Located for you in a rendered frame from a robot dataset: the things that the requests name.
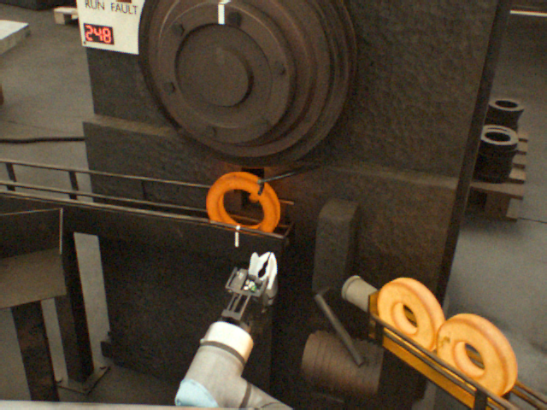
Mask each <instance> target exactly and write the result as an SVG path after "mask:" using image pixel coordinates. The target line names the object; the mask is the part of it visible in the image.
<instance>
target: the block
mask: <svg viewBox="0 0 547 410"><path fill-rule="evenodd" d="M358 213H359V205H358V202H354V201H350V200H345V199H341V198H336V197H328V198H327V200H326V202H325V204H324V206H323V208H322V210H321V211H320V213H319V215H318V220H317V231H316V241H315V263H314V273H313V283H312V295H313V296H315V295H314V293H315V292H316V291H317V290H319V289H321V288H322V287H323V286H328V287H329V288H330V292H329V293H328V294H327V295H325V296H323V298H324V299H325V300H328V301H331V302H341V301H342V300H343V297H342V288H343V285H344V283H345V282H346V281H347V280H348V279H349V278H350V277H351V270H352V263H353V256H354V248H355V241H356V227H357V220H358Z"/></svg>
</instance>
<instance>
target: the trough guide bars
mask: <svg viewBox="0 0 547 410"><path fill-rule="evenodd" d="M403 311H404V314H405V316H406V319H407V321H408V322H409V323H410V324H411V325H412V326H413V327H415V328H417V325H415V324H414V323H412V322H411V321H409V319H410V320H412V321H414V322H415V323H416V324H417V322H416V319H415V316H414V315H413V314H412V313H411V312H409V311H408V310H406V309H405V308H404V309H403ZM369 317H370V318H372V319H374V320H375V322H374V321H373V320H371V321H370V322H369V324H370V325H371V326H372V327H373V328H374V329H375V336H374V343H375V344H377V345H378V346H379V347H381V348H382V345H383V344H384V337H387V338H389V339H390V340H392V341H393V342H394V343H395V344H397V345H398V346H400V347H401V348H403V349H405V350H406V351H409V352H410V353H411V354H413V355H414V356H415V357H417V358H418V359H420V361H422V362H423V363H425V364H426V365H428V366H430V367H431V368H432V369H433V370H434V371H436V372H438V373H439V374H442V375H443V376H445V377H446V378H448V379H449V380H450V381H452V382H453V384H455V385H456V386H458V387H459V388H461V389H462V390H464V391H467V392H468V393H469V394H470V395H472V396H473V397H474V402H473V410H485V408H486V407H489V408H491V409H492V410H504V409H503V408H501V407H499V406H498V405H497V404H499V405H500V406H502V407H504V408H505V409H507V410H520V409H519V408H518V407H515V406H513V405H511V404H510V403H508V402H507V401H505V400H504V399H503V398H501V397H500V396H498V395H497V394H496V393H495V392H492V391H491V390H489V389H487V388H486V387H485V386H483V385H482V384H480V383H478V382H477V381H475V380H474V379H472V378H470V377H469V376H468V375H467V374H466V373H464V372H462V371H461V370H459V369H457V368H456V367H454V366H452V365H451V364H450V363H449V362H447V361H446V360H443V359H441V358H440V357H438V356H437V355H435V353H433V352H432V351H431V350H429V349H428V348H426V347H424V346H423V345H421V344H420V343H418V342H416V341H415V340H414V339H412V338H410V337H408V336H407V335H405V334H404V333H402V332H401V331H399V330H398V329H396V328H395V327H393V326H392V325H390V323H388V322H387V321H385V320H384V319H382V318H381V317H380V316H378V315H377V314H375V313H370V315H369ZM385 328H386V329H387V330H388V331H387V330H385ZM389 331H390V332H392V333H393V334H395V335H396V336H398V337H400V338H401V339H403V340H404V341H405V342H406V343H405V342H403V341H402V340H400V339H399V338H397V337H395V336H394V335H392V334H391V333H390V332H389ZM407 343H408V344H411V345H412V346H414V347H415V348H417V349H419V350H420V351H421V352H422V353H424V354H426V355H427V357H429V358H430V359H432V360H433V361H435V362H436V363H438V365H437V364H436V363H434V362H433V361H431V360H429V359H428V358H427V357H426V356H425V355H424V354H422V353H421V352H419V351H418V350H416V349H415V348H413V347H411V346H409V345H408V344H407ZM465 350H466V353H467V355H468V356H469V357H471V358H472V359H474V360H476V361H478V362H479V363H481V364H483V365H485V363H484V360H483V358H482V356H481V355H478V354H476V353H475V352H473V351H472V350H470V349H469V348H466V347H465ZM470 360H471V359H470ZM471 361H472V362H473V363H474V364H475V365H476V366H478V367H479V368H481V369H483V370H485V368H484V367H483V366H482V365H481V364H479V363H476V362H475V361H473V360H471ZM439 365H441V366H443V367H444V368H446V369H447V370H449V371H450V372H452V373H454V374H455V375H457V377H459V378H461V379H462V381H464V382H465V383H467V384H470V385H471V386H473V387H474V388H475V389H473V388H472V387H470V386H469V385H466V384H465V383H463V382H462V381H461V380H460V379H459V378H457V377H456V376H454V375H453V374H451V373H450V372H448V371H446V370H445V369H443V368H442V367H441V366H439ZM514 385H516V387H518V388H519V389H522V390H524V391H525V392H526V393H528V394H529V395H531V396H533V397H535V398H536V399H538V400H540V401H542V402H543V404H545V405H546V406H547V396H545V395H543V394H542V393H539V392H537V391H536V390H535V389H533V388H531V387H530V386H528V385H526V384H524V382H523V381H520V380H519V379H518V378H516V379H515V382H514ZM514 385H513V386H512V387H511V388H510V390H509V391H508V392H506V393H505V394H503V397H505V398H506V399H509V398H510V393H512V394H514V395H516V396H518V397H520V398H521V399H522V400H523V401H526V402H527V403H529V404H530V405H532V407H534V408H537V409H538V410H547V407H546V406H544V405H542V404H541V402H539V401H536V400H534V399H533V398H532V397H531V396H529V395H527V394H525V393H524V392H522V391H521V390H519V389H517V388H515V387H514ZM487 396H488V397H489V399H492V400H493V401H494V402H496V403H497V404H496V403H494V402H493V401H490V400H488V398H487Z"/></svg>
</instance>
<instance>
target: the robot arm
mask: <svg viewBox="0 0 547 410"><path fill-rule="evenodd" d="M267 264H268V266H267V268H266V274H265V276H264V277H262V278H259V276H260V275H261V274H262V273H263V269H264V267H265V266H266V265H267ZM233 276H234V280H233V281H232V278H233ZM231 281H232V284H231V286H230V283H231ZM226 295H227V300H228V305H229V307H228V309H227V310H226V309H224V311H223V313H222V315H221V318H219V320H218V322H215V323H213V324H212V325H211V326H210V327H209V330H208V331H207V332H206V334H205V336H204V338H202V339H201V340H200V344H201V346H200V348H199V349H198V351H197V353H196V355H195V357H194V360H193V362H192V363H191V366H190V368H189V370H188V372H187V374H186V375H185V378H184V379H183V381H182V382H181V385H180V389H179V392H178V394H177V396H176V406H164V405H151V406H145V405H125V404H105V403H84V402H65V401H63V402H45V401H5V400H0V410H294V409H292V408H290V407H288V406H287V405H285V404H283V403H281V402H279V401H277V400H275V399H274V398H272V397H271V396H269V395H267V394H266V392H264V391H262V390H261V389H259V388H257V387H256V386H255V385H253V384H251V383H249V382H248V381H246V380H245V379H243V378H241V374H242V372H243V370H244V366H245V364H246V362H247V360H248V358H249V356H250V352H251V350H252V348H253V344H254V343H253V340H252V338H251V336H252V334H254V335H256V334H262V331H263V327H264V324H265V322H262V321H260V317H261V316H263V315H265V314H266V310H267V309H268V307H272V306H273V303H274V301H275V299H276V297H277V295H278V279H277V267H276V260H275V258H274V254H271V253H267V254H265V255H264V256H262V257H261V258H259V257H258V256H257V254H253V255H252V257H251V261H250V268H249V269H248V271H246V270H244V269H240V271H239V272H238V269H237V268H236V267H235V269H234V271H233V273H232V276H231V277H230V279H229V281H228V283H227V285H226ZM257 318H258V319H257Z"/></svg>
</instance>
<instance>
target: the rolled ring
mask: <svg viewBox="0 0 547 410"><path fill-rule="evenodd" d="M258 179H260V178H259V177H258V176H256V175H254V174H252V173H246V172H233V173H227V174H225V175H223V176H222V177H220V178H219V179H218V180H217V181H216V182H215V183H214V184H213V186H212V187H211V188H210V190H209V193H208V196H207V209H208V213H209V217H210V218H211V219H212V220H219V221H223V222H227V223H231V224H235V225H241V226H247V227H251V228H255V229H259V230H263V231H270V232H272V231H273V230H274V227H275V226H276V225H277V224H278V221H279V217H280V205H279V199H278V197H277V196H276V194H275V192H274V190H273V189H272V187H271V186H270V185H269V184H268V183H265V186H264V189H263V192H262V194H261V195H260V196H259V195H258V194H257V192H258V190H259V188H260V185H258V184H257V182H256V181H257V180H258ZM231 189H242V190H247V191H248V192H250V193H252V194H253V195H254V196H256V197H257V198H258V200H259V201H260V202H261V204H262V206H263V209H264V219H263V222H261V223H260V224H258V225H242V224H239V223H238V222H236V221H235V220H233V219H232V218H231V217H230V216H229V215H228V214H227V212H226V210H225V208H224V205H223V196H224V194H225V192H226V191H228V190H231Z"/></svg>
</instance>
